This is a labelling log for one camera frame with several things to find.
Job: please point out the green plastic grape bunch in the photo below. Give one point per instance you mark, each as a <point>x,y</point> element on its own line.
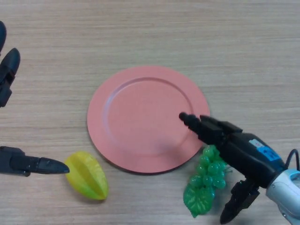
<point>206,180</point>

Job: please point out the yellow green starfruit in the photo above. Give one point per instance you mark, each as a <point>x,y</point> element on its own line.
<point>89,180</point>

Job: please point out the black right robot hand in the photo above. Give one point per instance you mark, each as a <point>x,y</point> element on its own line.
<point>246,157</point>

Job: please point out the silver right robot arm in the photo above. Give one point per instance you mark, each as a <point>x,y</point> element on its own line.
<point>286,194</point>

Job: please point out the pink round plate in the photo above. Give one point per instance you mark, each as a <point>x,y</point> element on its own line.
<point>140,117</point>

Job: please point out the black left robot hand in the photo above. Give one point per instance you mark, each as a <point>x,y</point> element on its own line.
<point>14,161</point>

